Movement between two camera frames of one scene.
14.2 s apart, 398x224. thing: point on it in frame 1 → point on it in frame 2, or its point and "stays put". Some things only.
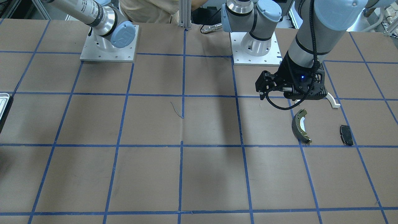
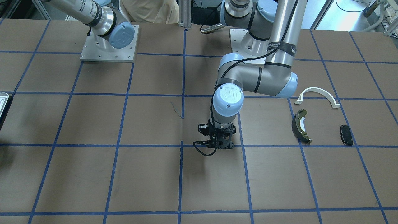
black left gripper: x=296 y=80 → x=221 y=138
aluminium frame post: x=185 y=7 stays put
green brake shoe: x=298 y=127 stays put
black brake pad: x=346 y=135 stays put
